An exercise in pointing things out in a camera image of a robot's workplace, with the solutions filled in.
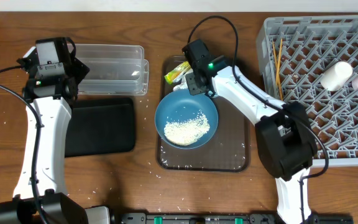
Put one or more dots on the cream white cup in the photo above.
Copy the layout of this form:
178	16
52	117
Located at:
336	76

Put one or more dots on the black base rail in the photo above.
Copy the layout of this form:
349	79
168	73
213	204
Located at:
142	218

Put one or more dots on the clear plastic bin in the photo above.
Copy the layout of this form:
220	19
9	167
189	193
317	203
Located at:
114	69

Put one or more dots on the black tray bin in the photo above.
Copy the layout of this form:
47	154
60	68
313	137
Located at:
102	126

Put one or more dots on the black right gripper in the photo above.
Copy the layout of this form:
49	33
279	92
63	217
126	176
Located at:
195	82

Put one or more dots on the brown serving tray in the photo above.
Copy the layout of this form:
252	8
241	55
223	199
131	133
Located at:
226	151

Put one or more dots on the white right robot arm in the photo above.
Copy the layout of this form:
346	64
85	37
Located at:
285	142

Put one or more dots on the pile of white rice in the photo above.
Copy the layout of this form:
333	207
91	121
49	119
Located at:
185	133

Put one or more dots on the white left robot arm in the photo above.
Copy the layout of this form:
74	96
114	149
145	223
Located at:
40	195

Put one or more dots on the grey dishwasher rack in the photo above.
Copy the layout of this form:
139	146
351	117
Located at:
310	46

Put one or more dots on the crumpled white napkin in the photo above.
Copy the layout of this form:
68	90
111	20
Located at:
183	83

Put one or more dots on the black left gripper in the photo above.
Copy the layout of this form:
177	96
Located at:
77	70

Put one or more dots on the green yellow snack wrapper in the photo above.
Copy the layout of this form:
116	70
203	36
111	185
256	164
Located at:
176	74

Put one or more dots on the dark blue plate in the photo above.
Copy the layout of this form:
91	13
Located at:
179	106

